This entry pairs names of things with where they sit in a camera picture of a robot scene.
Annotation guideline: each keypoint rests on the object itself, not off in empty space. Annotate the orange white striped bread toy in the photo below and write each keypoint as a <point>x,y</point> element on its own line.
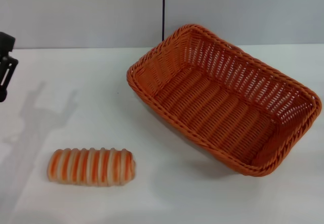
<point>91,167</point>

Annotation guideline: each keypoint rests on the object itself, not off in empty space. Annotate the orange woven plastic basket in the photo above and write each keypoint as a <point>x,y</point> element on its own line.
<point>217,107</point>

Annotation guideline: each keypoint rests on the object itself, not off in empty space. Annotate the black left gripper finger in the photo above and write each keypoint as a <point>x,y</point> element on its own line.
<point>7,67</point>

